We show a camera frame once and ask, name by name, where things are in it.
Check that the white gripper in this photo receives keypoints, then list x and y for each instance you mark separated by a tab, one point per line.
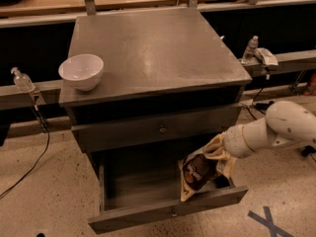
234	142

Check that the brown chip bag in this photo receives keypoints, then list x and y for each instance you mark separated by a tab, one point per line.
196	172

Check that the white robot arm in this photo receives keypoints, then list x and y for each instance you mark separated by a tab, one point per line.
285	125

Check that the closed grey top drawer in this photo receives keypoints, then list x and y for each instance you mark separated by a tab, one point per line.
106	135

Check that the grey wooden drawer cabinet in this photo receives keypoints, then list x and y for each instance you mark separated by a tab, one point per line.
155	62

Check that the open grey middle drawer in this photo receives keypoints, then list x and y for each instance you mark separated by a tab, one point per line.
142	184

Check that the black power adapter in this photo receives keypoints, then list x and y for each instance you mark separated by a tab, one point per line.
263	106

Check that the blue tape cross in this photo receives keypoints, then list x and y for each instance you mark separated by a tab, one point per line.
268	222

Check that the clear plastic water bottle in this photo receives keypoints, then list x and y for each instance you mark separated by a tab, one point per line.
250	49

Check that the white ceramic bowl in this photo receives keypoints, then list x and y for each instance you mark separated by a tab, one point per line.
82	72

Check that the clear hand sanitizer pump bottle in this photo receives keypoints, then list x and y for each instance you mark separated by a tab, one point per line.
22	81

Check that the grey metal rail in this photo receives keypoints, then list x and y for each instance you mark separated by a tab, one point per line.
47	92

